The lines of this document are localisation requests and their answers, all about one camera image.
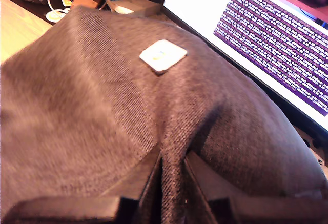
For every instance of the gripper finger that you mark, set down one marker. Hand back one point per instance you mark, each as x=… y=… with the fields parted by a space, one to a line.
x=152 y=198
x=205 y=183

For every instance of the grey fabric backpack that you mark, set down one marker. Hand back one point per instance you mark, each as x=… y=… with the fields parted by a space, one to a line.
x=102 y=93

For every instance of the monitor with white screen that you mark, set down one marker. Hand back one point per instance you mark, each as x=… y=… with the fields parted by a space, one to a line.
x=194 y=8

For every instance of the white round charger puck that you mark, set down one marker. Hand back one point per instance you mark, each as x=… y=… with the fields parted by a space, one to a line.
x=55 y=16

